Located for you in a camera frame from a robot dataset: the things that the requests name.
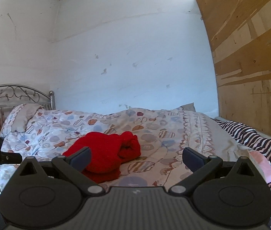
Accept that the red knitted garment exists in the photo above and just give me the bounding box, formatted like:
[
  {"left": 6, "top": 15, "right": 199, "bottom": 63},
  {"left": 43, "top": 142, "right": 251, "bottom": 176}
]
[{"left": 63, "top": 131, "right": 141, "bottom": 183}]

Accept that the beige pillow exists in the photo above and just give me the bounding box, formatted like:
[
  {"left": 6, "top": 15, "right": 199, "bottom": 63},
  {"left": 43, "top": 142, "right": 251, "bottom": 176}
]
[{"left": 0, "top": 103, "right": 44, "bottom": 138}]

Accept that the metal bed headboard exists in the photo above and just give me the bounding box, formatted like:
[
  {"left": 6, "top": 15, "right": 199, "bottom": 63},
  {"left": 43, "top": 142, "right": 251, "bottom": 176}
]
[{"left": 0, "top": 84, "right": 55, "bottom": 131}]

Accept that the patterned circle print quilt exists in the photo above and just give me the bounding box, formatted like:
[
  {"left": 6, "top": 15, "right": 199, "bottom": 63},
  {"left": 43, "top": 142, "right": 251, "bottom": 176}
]
[{"left": 1, "top": 108, "right": 250, "bottom": 188}]

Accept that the pink cloth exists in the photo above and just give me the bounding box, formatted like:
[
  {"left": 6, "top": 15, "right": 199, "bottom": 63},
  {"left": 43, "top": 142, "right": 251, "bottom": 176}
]
[{"left": 249, "top": 151, "right": 271, "bottom": 183}]

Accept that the plywood wardrobe panel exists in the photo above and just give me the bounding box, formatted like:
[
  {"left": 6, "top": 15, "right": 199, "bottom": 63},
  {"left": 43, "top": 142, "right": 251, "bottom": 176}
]
[{"left": 196, "top": 0, "right": 271, "bottom": 136}]

